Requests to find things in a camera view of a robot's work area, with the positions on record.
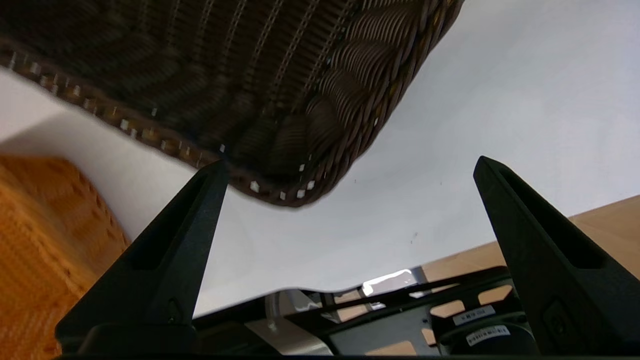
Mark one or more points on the dark brown wicker basket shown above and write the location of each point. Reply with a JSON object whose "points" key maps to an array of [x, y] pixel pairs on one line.
{"points": [[200, 75]]}

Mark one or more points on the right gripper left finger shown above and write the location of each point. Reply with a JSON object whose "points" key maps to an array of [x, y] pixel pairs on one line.
{"points": [[175, 260]]}

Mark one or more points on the orange wicker basket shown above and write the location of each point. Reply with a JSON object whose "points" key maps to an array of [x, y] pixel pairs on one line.
{"points": [[40, 250]]}

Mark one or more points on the grey metal chassis plate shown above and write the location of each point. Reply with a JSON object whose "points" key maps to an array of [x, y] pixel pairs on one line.
{"points": [[380, 337]]}

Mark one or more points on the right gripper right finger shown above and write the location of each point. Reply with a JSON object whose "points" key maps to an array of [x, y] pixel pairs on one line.
{"points": [[560, 280]]}

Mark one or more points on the black labelled chassis motor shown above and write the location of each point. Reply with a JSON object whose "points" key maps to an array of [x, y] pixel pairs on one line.
{"points": [[490, 340]]}

